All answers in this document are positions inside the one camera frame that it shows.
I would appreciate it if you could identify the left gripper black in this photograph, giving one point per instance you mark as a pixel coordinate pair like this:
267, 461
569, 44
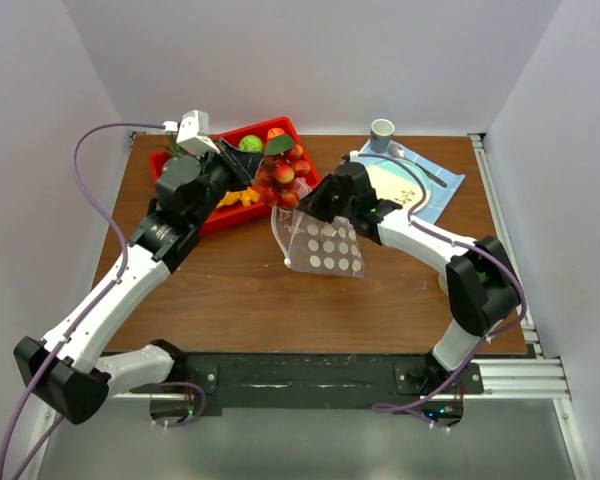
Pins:
242, 164

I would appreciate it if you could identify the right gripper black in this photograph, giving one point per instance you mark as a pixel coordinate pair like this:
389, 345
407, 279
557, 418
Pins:
313, 203

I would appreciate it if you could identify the green custard apple toy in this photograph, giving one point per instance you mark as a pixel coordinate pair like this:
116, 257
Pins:
251, 143

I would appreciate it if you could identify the clear polka dot zip bag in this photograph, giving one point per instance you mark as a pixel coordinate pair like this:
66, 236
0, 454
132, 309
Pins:
315, 247

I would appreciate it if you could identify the red lychee bunch toy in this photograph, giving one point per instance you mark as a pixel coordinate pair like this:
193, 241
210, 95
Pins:
281, 175

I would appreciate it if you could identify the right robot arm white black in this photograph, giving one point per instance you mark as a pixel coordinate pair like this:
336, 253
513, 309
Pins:
481, 286

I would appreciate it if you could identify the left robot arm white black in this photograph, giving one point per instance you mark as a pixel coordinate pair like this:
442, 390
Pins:
66, 368

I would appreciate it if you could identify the orange toy ginger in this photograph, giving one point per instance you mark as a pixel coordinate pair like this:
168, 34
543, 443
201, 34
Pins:
244, 198

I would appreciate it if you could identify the red plastic tray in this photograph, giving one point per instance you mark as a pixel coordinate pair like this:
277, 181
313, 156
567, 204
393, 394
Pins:
228, 216

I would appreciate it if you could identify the red orange toy apple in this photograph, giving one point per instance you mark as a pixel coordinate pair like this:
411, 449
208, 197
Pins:
275, 132

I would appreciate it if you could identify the cream and teal plate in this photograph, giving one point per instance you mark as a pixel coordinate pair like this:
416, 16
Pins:
406, 186

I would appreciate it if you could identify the toy pineapple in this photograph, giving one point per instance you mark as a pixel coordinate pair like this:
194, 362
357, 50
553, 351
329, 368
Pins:
173, 149

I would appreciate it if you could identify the steel spoon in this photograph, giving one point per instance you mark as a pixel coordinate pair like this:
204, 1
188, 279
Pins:
397, 152

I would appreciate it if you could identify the small grey blue cup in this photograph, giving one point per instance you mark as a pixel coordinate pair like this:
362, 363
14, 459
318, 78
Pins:
381, 133

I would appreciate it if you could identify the blue checked cloth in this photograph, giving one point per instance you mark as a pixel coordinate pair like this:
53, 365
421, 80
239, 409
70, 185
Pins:
440, 197

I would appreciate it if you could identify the green floral mug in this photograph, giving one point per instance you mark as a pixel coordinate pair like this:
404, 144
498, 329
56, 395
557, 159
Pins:
442, 282

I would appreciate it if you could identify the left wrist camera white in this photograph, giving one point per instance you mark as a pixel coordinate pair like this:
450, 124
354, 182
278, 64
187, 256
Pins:
193, 134

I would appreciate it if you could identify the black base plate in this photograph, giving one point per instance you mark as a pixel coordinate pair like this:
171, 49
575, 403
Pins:
210, 383

